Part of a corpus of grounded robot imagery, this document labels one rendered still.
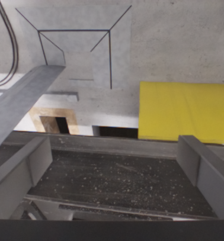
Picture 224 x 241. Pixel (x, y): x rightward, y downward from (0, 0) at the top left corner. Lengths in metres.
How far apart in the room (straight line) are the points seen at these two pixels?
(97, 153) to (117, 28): 0.54
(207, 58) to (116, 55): 0.42
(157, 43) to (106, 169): 0.60
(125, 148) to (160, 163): 0.13
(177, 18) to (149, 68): 0.24
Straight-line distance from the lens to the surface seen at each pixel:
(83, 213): 0.49
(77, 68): 0.96
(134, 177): 0.59
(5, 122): 0.65
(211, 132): 0.68
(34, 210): 0.57
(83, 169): 0.62
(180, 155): 0.17
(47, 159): 0.17
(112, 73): 0.90
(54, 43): 0.94
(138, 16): 0.84
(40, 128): 1.36
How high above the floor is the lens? 0.83
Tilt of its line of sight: 49 degrees down
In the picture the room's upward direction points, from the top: 168 degrees counter-clockwise
